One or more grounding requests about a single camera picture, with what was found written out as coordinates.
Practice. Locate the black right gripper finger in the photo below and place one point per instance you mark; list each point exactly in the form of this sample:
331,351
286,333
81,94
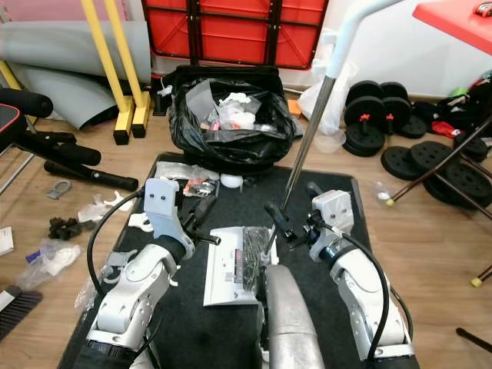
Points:
314,194
280,222

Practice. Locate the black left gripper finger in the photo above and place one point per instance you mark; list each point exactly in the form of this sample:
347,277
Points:
197,213
211,211

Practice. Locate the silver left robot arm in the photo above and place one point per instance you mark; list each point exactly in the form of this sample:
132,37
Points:
134,288

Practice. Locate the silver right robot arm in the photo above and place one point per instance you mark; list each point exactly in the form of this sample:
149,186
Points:
357,284

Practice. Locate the black floor mat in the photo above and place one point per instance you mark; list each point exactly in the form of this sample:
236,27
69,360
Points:
215,330

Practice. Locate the flat clear screw packet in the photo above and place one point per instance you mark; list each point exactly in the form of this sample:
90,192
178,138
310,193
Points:
200,188

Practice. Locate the small white ball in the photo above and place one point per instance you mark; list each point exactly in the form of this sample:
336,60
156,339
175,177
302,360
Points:
231,181

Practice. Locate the long clear plastic packet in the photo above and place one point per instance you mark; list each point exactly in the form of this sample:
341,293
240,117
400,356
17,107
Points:
173,171

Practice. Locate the clear plastic cup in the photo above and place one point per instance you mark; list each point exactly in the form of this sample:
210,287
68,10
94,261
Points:
334,142

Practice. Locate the black trash bag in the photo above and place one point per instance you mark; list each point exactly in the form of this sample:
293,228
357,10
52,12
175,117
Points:
192,134

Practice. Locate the black dumbbell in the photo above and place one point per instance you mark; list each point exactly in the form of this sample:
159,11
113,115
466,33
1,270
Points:
400,108
365,131

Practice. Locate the black weight plate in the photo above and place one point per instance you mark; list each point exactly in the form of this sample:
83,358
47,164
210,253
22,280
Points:
438,154
400,164
465,188

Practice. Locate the silver right robot leg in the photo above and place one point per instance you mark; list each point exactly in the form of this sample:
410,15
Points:
292,323

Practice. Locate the white plastic bag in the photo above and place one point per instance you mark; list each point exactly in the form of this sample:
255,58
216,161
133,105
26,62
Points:
307,100

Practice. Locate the crumpled white paper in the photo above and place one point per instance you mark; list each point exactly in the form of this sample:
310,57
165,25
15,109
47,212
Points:
238,111

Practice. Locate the small black plastic parts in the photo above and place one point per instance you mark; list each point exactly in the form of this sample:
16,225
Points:
61,228

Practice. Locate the clear bag with white part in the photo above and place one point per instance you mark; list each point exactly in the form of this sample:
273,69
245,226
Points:
54,257

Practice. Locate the red cloth item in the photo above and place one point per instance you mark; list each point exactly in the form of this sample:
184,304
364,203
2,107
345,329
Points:
444,129

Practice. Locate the red folded table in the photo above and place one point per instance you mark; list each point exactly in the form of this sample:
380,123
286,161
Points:
231,38

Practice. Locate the black bag pile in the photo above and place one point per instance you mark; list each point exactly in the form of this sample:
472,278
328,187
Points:
469,108

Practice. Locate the small white box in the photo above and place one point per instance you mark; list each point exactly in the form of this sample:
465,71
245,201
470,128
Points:
5,241

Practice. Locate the black metal stand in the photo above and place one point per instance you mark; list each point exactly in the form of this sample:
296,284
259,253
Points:
473,338

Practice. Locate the black exercise bench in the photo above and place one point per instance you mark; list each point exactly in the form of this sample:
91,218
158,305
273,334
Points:
15,104

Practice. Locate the grey foam mat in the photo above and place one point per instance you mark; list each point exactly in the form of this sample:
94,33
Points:
61,46

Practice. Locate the red table top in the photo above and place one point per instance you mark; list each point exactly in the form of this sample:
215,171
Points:
461,23

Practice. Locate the pink foam mat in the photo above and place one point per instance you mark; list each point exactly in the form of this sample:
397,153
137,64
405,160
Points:
46,9

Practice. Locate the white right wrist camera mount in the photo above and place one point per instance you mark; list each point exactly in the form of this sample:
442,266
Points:
334,206

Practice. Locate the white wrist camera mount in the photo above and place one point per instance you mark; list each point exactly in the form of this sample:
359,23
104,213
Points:
161,201
334,206

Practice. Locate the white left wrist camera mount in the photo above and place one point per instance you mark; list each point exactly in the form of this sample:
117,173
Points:
161,201

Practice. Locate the yellow metal frame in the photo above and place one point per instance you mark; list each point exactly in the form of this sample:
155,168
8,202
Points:
123,127

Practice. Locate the dark metal table leg frame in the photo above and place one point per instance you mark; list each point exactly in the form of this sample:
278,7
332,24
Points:
430,167

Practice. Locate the grey metal bracket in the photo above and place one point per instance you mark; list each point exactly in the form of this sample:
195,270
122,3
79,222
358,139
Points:
51,190

